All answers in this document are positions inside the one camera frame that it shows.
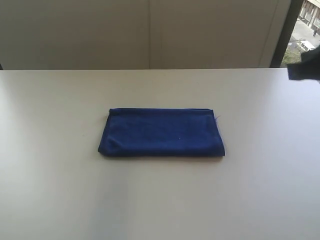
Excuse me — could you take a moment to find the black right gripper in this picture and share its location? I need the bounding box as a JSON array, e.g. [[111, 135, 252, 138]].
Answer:
[[287, 46, 320, 82]]

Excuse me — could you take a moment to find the blue terry towel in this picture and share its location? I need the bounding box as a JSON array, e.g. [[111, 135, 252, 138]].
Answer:
[[98, 108, 226, 158]]

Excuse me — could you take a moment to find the white vehicle outside window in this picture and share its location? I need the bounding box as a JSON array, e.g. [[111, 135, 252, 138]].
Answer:
[[298, 40, 316, 52]]

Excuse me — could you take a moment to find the dark window frame post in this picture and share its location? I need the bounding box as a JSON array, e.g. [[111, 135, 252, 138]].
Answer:
[[269, 0, 304, 68]]

